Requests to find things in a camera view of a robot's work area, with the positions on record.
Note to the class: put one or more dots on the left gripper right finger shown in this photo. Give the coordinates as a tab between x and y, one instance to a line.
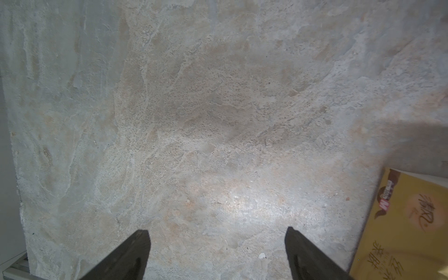
308	262

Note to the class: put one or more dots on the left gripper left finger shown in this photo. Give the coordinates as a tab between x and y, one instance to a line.
127	262

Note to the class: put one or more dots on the gold tissue pack middle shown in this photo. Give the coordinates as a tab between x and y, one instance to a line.
406	234

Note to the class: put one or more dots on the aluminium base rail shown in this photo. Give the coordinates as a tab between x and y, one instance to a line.
17	268

